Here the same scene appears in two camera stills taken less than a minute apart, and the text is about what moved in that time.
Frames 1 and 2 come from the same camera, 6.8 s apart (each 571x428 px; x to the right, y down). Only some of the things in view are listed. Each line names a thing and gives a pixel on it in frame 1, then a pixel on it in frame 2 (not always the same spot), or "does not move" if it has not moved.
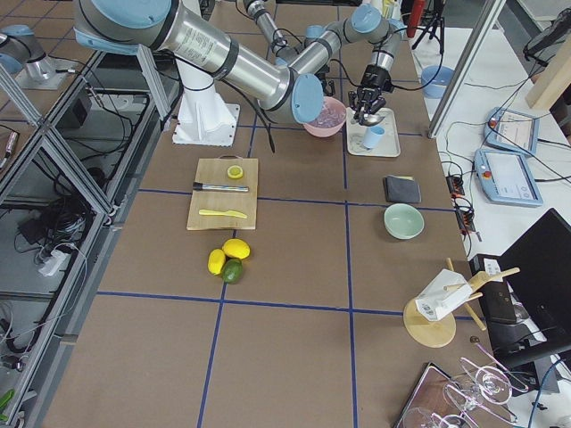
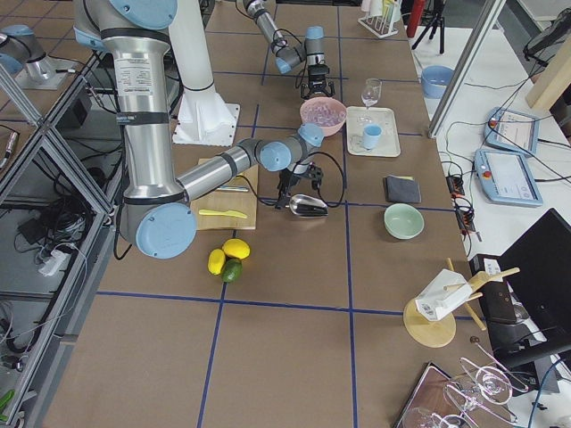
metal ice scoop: x=371 y=119 to x=308 y=205
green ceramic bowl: x=403 y=221 does not move
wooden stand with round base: x=438 y=333 does not move
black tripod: x=435 y=27 does not move
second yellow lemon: x=216 y=261 does not move
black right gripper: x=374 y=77 to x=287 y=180
